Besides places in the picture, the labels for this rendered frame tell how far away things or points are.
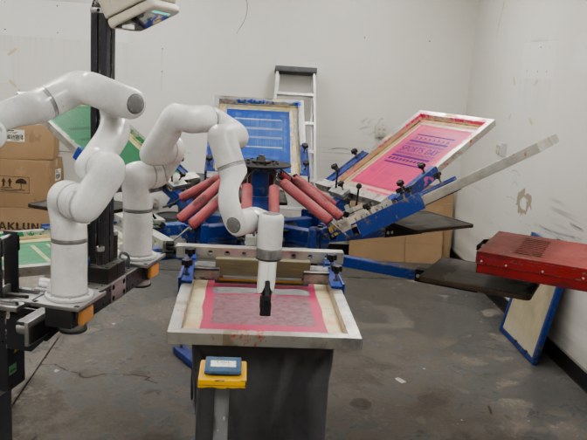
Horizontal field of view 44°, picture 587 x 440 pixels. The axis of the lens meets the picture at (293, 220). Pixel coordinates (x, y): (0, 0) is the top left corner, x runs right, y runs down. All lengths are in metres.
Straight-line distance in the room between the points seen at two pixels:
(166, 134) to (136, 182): 0.19
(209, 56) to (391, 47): 1.67
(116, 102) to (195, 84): 4.90
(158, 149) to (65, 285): 0.54
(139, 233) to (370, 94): 4.74
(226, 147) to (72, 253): 0.53
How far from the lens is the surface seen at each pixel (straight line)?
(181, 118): 2.17
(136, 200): 2.35
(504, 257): 2.96
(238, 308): 2.51
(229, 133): 2.14
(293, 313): 2.49
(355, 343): 2.23
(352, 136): 6.88
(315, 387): 2.38
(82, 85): 1.87
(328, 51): 6.81
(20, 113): 1.95
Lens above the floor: 1.79
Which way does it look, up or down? 12 degrees down
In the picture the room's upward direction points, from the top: 4 degrees clockwise
